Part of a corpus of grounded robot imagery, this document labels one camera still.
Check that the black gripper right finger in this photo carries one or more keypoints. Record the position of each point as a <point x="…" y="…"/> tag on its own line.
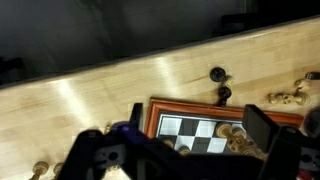
<point x="260" y="128"/>

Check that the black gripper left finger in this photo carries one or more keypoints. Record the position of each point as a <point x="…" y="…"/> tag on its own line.
<point x="137" y="115"/>

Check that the beige chess piece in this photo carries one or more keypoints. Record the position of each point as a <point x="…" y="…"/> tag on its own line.
<point x="279" y="98"/>
<point x="302" y="97"/>
<point x="301" y="83"/>
<point x="245" y="146"/>
<point x="57" y="169"/>
<point x="168" y="142"/>
<point x="40" y="168"/>
<point x="223" y="130"/>
<point x="184" y="150"/>
<point x="107" y="128"/>

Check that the black chess piece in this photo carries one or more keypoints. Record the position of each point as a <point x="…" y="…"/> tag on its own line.
<point x="224" y="93"/>
<point x="218" y="74"/>

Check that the red framed chess board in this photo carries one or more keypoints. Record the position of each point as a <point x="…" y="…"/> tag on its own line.
<point x="203" y="128"/>

